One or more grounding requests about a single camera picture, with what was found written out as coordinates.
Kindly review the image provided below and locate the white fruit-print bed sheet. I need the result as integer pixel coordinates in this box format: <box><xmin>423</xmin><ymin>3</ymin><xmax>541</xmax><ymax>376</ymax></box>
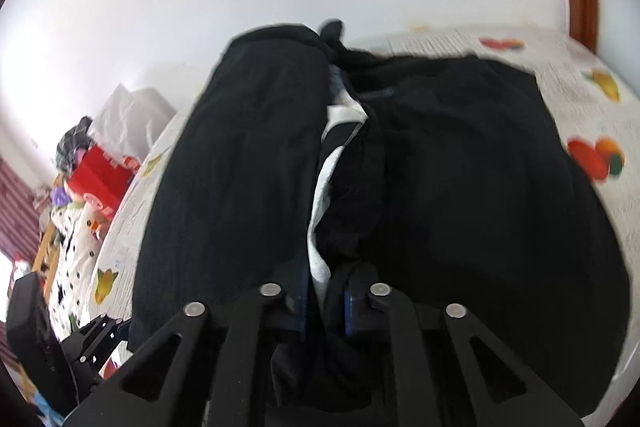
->
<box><xmin>85</xmin><ymin>24</ymin><xmax>640</xmax><ymax>389</ymax></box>

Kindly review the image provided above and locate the red cardboard box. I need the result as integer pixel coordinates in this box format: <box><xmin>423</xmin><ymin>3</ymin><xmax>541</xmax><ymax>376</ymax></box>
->
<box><xmin>66</xmin><ymin>144</ymin><xmax>139</xmax><ymax>221</ymax></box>

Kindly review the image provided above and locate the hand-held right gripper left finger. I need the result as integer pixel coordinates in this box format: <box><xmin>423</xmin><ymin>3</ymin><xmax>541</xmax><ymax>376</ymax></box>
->
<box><xmin>62</xmin><ymin>264</ymin><xmax>315</xmax><ymax>427</ymax></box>

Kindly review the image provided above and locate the white plastic bag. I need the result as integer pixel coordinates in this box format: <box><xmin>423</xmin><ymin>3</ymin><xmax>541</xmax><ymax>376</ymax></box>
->
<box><xmin>92</xmin><ymin>84</ymin><xmax>179</xmax><ymax>158</ymax></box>

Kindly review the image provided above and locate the white black-dotted cloth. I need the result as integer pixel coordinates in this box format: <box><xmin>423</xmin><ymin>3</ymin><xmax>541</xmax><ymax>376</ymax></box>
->
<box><xmin>47</xmin><ymin>201</ymin><xmax>115</xmax><ymax>344</ymax></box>

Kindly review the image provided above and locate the black garment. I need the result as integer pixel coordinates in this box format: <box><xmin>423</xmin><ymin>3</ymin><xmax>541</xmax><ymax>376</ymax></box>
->
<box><xmin>127</xmin><ymin>20</ymin><xmax>632</xmax><ymax>427</ymax></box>

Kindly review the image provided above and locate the red striped curtain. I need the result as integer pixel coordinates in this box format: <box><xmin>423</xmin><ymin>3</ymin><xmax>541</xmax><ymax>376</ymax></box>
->
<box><xmin>0</xmin><ymin>156</ymin><xmax>45</xmax><ymax>260</ymax></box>

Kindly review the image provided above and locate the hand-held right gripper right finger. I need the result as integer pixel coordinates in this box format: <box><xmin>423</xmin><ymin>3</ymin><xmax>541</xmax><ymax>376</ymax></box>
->
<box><xmin>343</xmin><ymin>282</ymin><xmax>587</xmax><ymax>427</ymax></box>

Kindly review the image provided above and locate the dark plaid cloth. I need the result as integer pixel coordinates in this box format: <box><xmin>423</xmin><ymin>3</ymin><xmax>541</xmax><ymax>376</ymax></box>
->
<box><xmin>54</xmin><ymin>116</ymin><xmax>97</xmax><ymax>174</ymax></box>

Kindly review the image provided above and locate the white garment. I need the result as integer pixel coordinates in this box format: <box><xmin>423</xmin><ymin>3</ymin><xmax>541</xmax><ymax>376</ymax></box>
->
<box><xmin>307</xmin><ymin>72</ymin><xmax>372</xmax><ymax>284</ymax></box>

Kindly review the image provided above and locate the wooden chair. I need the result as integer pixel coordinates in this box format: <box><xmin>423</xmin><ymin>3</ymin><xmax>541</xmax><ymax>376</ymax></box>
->
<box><xmin>31</xmin><ymin>227</ymin><xmax>62</xmax><ymax>290</ymax></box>

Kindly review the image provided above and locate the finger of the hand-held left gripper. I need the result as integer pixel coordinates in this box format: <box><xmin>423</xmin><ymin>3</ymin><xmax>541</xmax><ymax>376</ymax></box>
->
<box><xmin>60</xmin><ymin>314</ymin><xmax>133</xmax><ymax>350</ymax></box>
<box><xmin>72</xmin><ymin>338</ymin><xmax>128</xmax><ymax>395</ymax></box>

